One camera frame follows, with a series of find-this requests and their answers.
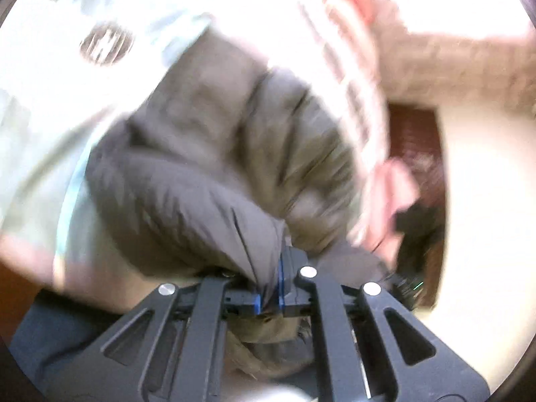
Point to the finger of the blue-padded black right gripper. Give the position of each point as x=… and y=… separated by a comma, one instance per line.
x=367, y=345

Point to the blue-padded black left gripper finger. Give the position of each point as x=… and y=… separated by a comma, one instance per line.
x=170, y=347

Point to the dark olive hooded puffer jacket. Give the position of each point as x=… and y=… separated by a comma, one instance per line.
x=225, y=163

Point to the pink folded blanket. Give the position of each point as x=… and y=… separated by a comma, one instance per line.
x=389, y=189

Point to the dark wooden headboard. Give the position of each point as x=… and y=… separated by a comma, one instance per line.
x=416, y=140

